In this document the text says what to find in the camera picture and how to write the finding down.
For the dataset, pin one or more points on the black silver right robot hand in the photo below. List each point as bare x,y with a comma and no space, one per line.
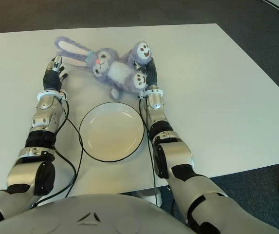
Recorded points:
152,74

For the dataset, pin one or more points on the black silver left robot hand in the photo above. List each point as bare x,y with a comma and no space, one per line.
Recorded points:
52,80

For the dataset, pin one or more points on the purple plush bunny doll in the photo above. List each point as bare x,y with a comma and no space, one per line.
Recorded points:
119,72

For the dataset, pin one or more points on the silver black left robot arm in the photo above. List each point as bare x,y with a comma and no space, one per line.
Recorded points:
20,170

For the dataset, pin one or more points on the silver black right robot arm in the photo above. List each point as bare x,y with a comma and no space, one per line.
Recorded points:
180,156

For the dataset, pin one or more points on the white plate with black rim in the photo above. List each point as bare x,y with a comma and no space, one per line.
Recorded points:
111,132

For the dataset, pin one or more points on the grey robot torso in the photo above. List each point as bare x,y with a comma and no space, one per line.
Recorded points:
93,217

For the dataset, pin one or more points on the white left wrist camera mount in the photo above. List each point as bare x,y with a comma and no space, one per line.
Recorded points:
40,94

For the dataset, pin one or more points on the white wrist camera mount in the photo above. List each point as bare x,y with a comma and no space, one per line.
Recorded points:
157,92
40,94

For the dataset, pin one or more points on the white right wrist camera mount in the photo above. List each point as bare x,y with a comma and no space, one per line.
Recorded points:
157,92

